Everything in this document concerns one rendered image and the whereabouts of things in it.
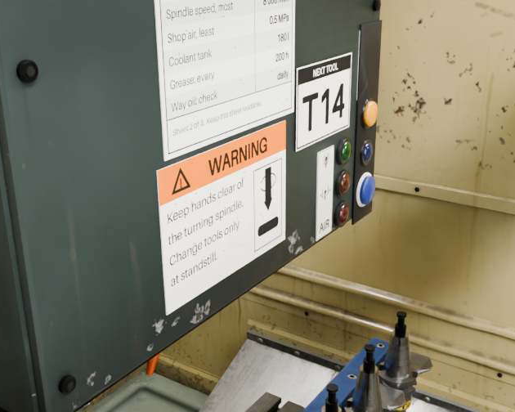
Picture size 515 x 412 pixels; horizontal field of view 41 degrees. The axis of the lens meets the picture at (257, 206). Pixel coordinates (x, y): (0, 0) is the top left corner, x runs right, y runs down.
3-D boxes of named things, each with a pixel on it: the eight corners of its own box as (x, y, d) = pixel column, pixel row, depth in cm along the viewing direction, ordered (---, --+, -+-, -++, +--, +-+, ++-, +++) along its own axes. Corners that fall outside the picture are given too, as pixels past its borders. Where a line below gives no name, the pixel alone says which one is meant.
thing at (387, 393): (410, 396, 105) (410, 392, 105) (396, 415, 101) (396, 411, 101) (368, 382, 109) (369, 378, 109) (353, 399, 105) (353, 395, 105)
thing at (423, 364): (436, 362, 114) (436, 358, 114) (424, 378, 110) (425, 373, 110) (396, 349, 118) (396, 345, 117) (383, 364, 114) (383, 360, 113)
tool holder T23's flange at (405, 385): (381, 369, 114) (382, 356, 113) (418, 377, 111) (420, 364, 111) (373, 391, 108) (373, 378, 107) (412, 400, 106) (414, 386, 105)
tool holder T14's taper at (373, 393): (355, 396, 103) (356, 356, 101) (384, 402, 102) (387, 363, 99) (347, 414, 99) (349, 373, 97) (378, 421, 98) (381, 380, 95)
